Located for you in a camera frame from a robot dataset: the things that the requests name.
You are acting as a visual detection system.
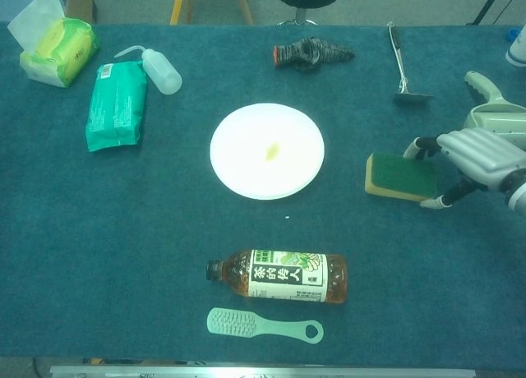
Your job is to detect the round white plate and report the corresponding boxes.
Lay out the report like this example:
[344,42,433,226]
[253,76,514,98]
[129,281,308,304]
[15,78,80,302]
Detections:
[209,101,325,201]

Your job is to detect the clear plastic wash bottle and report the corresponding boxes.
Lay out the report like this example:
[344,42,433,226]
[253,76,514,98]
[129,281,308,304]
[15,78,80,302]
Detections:
[113,44,183,96]

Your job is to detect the tea bottle with white label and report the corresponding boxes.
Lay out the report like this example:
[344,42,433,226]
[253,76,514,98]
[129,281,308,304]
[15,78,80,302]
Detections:
[205,248,348,307]

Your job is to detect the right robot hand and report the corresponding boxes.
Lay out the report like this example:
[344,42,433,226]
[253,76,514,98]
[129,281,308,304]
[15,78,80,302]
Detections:
[402,127,526,210]

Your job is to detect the aluminium rail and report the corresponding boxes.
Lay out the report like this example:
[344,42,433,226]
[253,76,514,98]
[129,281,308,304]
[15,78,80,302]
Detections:
[48,365,477,378]

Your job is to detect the black tripod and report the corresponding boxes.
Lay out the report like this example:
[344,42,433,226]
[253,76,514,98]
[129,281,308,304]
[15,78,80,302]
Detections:
[466,0,509,26]

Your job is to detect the pale green jug with handle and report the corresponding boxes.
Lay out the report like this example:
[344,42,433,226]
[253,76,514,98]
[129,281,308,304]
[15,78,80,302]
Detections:
[464,71,526,139]

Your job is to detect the green yellow sponge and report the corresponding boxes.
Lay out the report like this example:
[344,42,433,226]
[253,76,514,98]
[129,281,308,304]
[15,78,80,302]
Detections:
[364,151,443,203]

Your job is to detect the green yellow tissue pack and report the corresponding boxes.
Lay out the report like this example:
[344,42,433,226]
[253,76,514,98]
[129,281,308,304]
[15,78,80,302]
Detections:
[7,0,101,90]

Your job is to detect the teal wet wipes pack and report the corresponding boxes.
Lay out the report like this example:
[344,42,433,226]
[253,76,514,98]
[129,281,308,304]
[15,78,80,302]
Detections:
[85,60,148,153]

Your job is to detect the mint green scrub brush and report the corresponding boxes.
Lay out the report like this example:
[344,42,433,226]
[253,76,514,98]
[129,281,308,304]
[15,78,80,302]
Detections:
[206,307,325,345]

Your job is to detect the white cup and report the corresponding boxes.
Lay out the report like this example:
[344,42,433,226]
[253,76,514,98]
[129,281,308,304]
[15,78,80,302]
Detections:
[505,24,526,67]

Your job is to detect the blue table cloth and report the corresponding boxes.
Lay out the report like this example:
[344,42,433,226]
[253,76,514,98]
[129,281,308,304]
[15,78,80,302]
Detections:
[0,21,526,361]

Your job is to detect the grey knit work glove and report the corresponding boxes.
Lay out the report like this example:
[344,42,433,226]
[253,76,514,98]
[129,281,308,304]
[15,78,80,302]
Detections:
[273,36,357,73]

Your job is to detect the yellow frame strut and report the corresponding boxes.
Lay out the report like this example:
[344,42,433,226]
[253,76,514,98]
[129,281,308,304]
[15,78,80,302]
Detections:
[169,0,186,25]

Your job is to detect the stainless steel ladle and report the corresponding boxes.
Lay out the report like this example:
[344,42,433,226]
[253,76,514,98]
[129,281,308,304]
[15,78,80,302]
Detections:
[387,21,436,105]

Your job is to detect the cardboard box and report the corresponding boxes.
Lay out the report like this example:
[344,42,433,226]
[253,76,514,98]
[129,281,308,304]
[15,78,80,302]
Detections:
[65,0,96,25]

